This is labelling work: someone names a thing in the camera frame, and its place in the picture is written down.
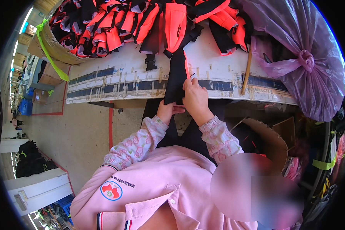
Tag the person's right hand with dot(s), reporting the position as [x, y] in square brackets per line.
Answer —
[197, 102]

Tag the person's left hand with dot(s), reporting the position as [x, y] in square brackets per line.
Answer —
[164, 112]

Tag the person's left fingers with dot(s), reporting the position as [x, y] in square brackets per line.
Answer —
[178, 109]

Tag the black garment piece orange edge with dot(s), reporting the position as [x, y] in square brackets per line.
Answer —
[175, 80]

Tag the black plastic buckle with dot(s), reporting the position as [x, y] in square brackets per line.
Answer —
[151, 61]

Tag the wooden stick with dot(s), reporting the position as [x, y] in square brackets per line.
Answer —
[247, 72]

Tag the person's body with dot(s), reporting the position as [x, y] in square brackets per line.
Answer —
[161, 187]

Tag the open cardboard box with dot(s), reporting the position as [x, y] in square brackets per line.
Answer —
[271, 141]

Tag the pile of orange black garments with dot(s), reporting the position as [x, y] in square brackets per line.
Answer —
[109, 26]

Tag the purple plastic bag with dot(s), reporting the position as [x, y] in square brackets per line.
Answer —
[302, 57]

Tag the cardboard box with garments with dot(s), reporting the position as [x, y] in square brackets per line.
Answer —
[57, 49]

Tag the small cardboard box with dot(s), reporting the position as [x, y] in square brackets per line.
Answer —
[40, 96]

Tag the blue plastic crate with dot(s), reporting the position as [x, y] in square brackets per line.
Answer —
[26, 107]
[66, 205]

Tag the heap of black garments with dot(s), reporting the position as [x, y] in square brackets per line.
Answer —
[31, 161]

